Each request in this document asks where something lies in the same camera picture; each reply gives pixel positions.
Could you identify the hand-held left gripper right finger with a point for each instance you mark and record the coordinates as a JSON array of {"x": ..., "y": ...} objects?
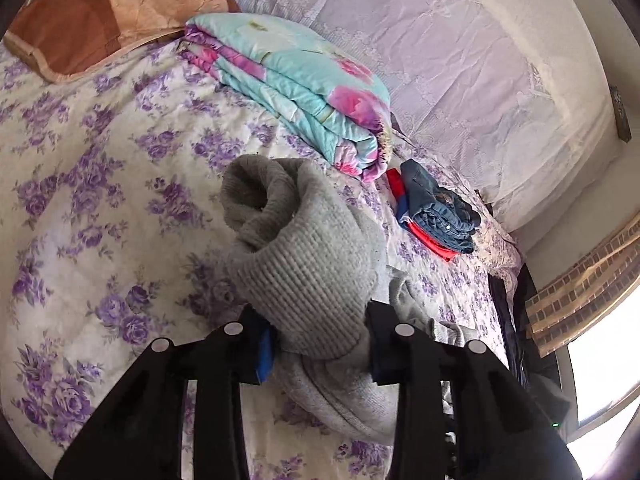
[{"x": 385, "y": 340}]

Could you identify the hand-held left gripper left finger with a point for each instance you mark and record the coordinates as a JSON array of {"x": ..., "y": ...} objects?
[{"x": 263, "y": 355}]

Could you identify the grey knitted sweater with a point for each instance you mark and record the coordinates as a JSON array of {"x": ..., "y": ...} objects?
[{"x": 310, "y": 270}]

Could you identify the window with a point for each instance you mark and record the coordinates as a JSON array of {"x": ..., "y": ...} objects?
[{"x": 610, "y": 375}]

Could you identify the dark navy garment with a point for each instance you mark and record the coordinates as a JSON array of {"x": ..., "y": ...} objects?
[{"x": 515, "y": 320}]

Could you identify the red garment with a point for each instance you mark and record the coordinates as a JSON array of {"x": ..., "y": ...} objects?
[{"x": 435, "y": 247}]

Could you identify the beige checked curtain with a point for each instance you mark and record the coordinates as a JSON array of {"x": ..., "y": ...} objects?
[{"x": 585, "y": 285}]

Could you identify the folded blue jeans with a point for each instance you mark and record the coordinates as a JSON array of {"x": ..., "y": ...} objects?
[{"x": 440, "y": 215}]

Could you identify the purple floral pillow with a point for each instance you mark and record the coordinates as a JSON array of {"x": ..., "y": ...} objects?
[{"x": 500, "y": 250}]

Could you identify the purple floral bedsheet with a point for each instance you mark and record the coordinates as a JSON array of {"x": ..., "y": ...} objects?
[{"x": 100, "y": 185}]

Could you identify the folded floral quilt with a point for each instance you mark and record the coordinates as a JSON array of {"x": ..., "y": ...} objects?
[{"x": 290, "y": 75}]

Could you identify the brown pillow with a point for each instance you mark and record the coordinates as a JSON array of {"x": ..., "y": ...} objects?
[{"x": 100, "y": 20}]

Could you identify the dark wall fixture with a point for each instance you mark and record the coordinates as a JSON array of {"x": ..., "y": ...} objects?
[{"x": 621, "y": 115}]

